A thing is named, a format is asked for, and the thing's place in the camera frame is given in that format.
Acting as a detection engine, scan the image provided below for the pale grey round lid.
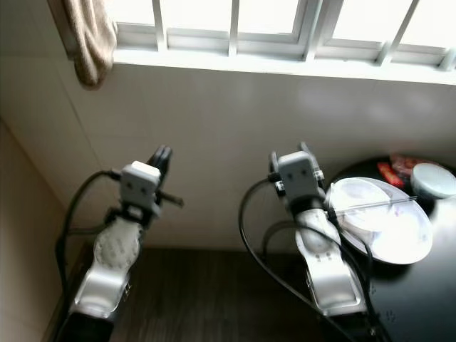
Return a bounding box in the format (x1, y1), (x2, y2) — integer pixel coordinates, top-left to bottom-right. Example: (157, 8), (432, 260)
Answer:
(410, 162), (456, 200)

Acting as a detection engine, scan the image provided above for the red snack packet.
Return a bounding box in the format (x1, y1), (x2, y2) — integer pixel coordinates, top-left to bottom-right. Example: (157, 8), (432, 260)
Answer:
(378, 154), (425, 187)

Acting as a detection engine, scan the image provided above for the large white plate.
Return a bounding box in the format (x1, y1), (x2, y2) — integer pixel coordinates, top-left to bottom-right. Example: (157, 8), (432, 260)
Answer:
(326, 177), (434, 266)

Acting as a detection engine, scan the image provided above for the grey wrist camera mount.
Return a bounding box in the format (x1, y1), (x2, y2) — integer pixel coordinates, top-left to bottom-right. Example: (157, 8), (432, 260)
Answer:
(278, 151), (325, 202)
(121, 161), (162, 207)

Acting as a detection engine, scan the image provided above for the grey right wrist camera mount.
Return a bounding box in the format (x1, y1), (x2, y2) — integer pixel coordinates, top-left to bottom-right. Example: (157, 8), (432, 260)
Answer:
(278, 151), (325, 202)

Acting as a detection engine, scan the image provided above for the white barred window frame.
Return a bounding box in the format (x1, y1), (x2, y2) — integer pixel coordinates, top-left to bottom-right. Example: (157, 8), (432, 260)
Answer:
(107, 0), (456, 72)

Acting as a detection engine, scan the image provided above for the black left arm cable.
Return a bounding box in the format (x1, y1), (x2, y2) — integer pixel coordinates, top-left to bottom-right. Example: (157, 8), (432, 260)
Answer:
(54, 168), (125, 342)

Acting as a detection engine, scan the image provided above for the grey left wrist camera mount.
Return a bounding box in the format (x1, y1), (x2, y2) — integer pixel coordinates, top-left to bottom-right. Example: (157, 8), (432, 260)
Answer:
(121, 161), (162, 207)

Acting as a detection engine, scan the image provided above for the brown hanging towel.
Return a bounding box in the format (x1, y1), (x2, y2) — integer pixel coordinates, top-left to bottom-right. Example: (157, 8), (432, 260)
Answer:
(50, 0), (118, 90)

